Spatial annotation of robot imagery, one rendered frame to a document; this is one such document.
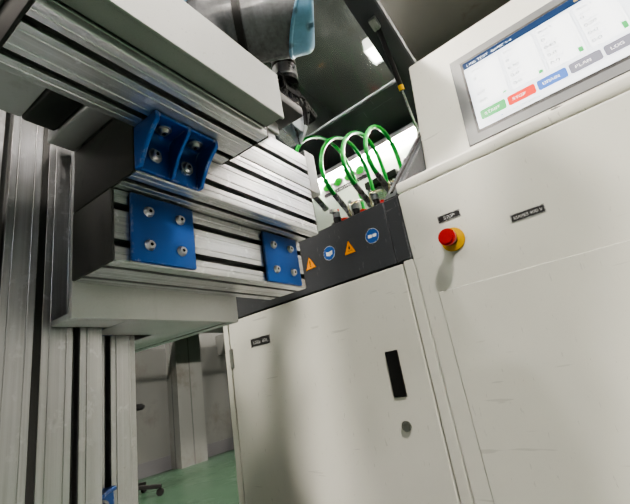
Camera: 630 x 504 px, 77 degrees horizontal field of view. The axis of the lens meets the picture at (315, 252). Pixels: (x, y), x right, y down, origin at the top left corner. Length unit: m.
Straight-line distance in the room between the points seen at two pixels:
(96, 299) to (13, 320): 0.09
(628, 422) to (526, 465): 0.18
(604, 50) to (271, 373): 1.18
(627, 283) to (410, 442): 0.51
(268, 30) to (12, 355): 0.62
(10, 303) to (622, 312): 0.88
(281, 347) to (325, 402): 0.20
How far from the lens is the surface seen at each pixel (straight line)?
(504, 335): 0.86
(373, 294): 0.98
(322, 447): 1.11
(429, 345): 0.91
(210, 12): 0.82
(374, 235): 0.99
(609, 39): 1.29
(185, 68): 0.46
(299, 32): 0.81
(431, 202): 0.94
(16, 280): 0.60
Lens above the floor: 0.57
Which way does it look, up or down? 17 degrees up
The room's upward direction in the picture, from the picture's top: 10 degrees counter-clockwise
